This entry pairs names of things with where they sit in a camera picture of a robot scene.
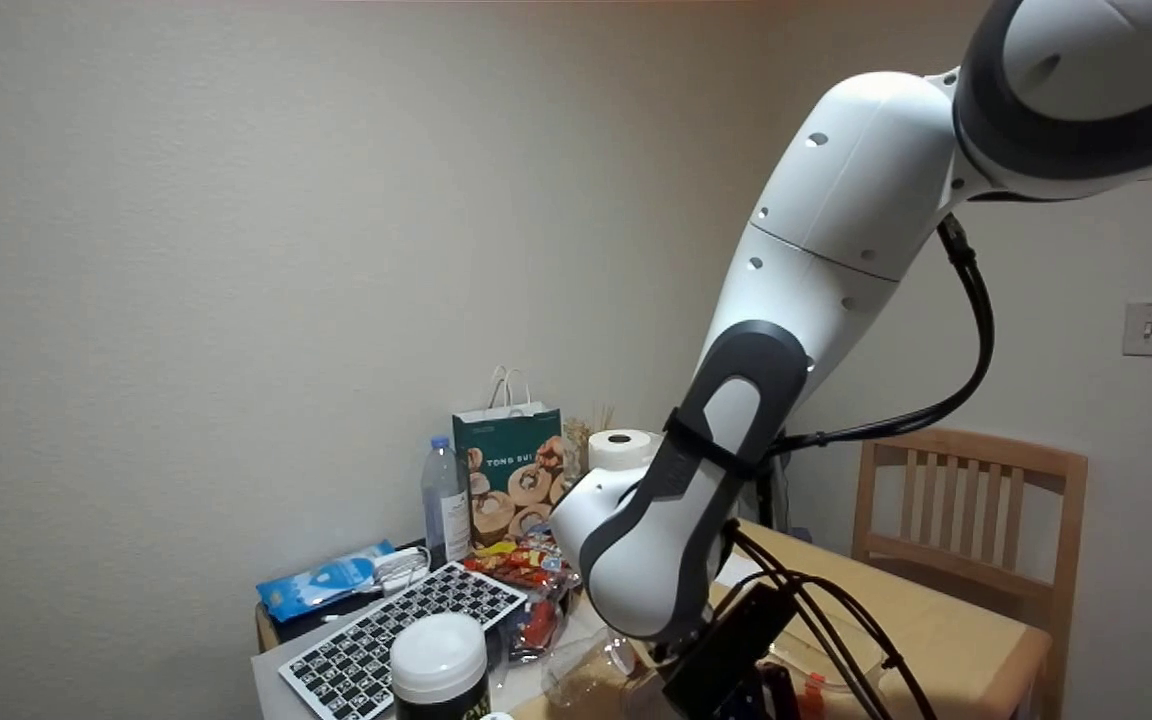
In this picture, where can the green gift bag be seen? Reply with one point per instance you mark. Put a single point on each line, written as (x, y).
(503, 435)

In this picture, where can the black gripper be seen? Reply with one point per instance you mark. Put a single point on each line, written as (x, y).
(729, 655)

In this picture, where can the clear water bottle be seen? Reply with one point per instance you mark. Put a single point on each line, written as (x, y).
(442, 506)

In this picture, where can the blue package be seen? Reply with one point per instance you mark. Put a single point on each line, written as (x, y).
(323, 581)

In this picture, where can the white wall light switch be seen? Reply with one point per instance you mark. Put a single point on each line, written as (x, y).
(1145, 331)

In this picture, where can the clear container with orange pieces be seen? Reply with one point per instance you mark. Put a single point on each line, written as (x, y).
(834, 705)

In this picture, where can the wooden chair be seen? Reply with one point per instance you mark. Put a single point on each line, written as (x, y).
(1000, 457)

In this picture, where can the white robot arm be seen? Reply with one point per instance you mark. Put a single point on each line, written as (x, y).
(840, 202)

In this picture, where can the white lid jar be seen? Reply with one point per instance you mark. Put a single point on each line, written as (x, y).
(439, 655)

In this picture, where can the white paper towel roll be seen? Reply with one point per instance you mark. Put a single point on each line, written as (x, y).
(623, 450)

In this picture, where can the red snack packets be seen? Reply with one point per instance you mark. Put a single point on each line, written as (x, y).
(522, 564)

